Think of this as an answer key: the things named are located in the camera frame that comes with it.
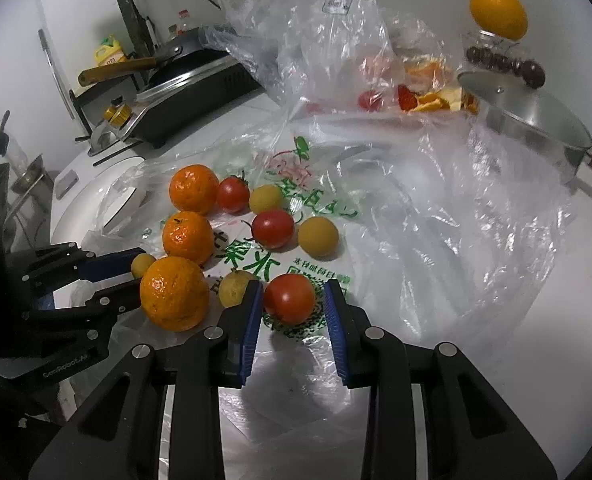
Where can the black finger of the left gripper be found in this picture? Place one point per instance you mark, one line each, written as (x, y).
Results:
(91, 321)

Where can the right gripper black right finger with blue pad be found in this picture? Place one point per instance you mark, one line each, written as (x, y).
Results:
(366, 356)

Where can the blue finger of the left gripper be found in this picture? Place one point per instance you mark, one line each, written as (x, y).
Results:
(47, 269)

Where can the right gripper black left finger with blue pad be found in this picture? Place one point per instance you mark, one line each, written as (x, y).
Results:
(221, 356)

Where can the yellow longan fruit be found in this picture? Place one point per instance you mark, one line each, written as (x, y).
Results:
(141, 264)
(265, 198)
(233, 286)
(318, 237)

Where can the large orange mandarin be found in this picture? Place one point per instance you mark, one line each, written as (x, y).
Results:
(174, 294)

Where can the red cherry tomato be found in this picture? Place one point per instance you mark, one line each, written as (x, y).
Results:
(233, 194)
(272, 229)
(290, 298)

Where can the white ceramic plate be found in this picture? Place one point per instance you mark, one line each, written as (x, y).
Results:
(90, 205)

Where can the grey smartphone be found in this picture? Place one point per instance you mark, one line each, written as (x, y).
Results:
(64, 183)

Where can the steel bowl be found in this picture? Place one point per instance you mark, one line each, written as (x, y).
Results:
(29, 177)

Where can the black chopstick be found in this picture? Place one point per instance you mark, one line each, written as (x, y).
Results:
(128, 148)

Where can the printed white plastic bag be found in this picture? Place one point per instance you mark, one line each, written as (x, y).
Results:
(447, 231)

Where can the silver induction cooker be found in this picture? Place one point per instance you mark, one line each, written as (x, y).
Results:
(182, 91)

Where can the black metal rack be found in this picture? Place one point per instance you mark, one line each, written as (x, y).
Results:
(90, 102)

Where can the yellow detergent bottle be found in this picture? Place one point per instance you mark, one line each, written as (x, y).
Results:
(110, 51)

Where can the oil bottle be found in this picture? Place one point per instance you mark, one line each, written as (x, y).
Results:
(172, 32)

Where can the orange peel pieces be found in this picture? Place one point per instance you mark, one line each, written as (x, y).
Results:
(428, 86)

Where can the red cap sauce bottle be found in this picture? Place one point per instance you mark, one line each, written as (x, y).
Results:
(184, 23)

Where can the steel pot with lid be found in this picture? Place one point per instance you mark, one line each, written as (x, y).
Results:
(532, 117)

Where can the clear plastic bag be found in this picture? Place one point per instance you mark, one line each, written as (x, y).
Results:
(329, 55)

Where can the orange on glass jar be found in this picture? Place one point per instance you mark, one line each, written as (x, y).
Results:
(505, 18)

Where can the black wok wooden handle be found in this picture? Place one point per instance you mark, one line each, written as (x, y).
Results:
(184, 52)

